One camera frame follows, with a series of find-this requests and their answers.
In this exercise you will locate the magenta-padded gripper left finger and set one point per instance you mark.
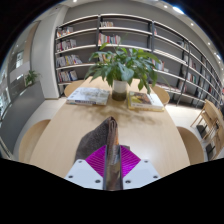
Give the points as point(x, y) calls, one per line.
point(80, 171)

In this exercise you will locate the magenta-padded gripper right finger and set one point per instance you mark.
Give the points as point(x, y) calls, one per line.
point(145, 171)

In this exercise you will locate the zigzag striped grey towel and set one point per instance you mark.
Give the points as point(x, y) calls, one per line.
point(95, 136)

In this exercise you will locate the light wooden round-back chair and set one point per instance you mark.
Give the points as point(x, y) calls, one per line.
point(31, 140)
point(71, 88)
point(163, 95)
point(191, 145)

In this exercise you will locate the yellow covered book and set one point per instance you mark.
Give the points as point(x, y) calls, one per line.
point(143, 100)

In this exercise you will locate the white magazine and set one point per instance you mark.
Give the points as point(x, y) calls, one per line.
point(88, 96)

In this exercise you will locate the green potted plant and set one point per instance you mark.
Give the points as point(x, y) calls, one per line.
point(120, 70)

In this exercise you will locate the green plant on ledge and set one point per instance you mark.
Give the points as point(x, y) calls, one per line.
point(31, 77)

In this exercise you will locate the grey bookshelf unit with books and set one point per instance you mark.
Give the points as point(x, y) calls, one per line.
point(133, 36)

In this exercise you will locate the ceiling spot lights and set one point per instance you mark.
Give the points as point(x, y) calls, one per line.
point(178, 10)

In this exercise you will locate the wooden slatted frame chair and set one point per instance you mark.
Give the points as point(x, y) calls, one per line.
point(216, 133)
point(208, 110)

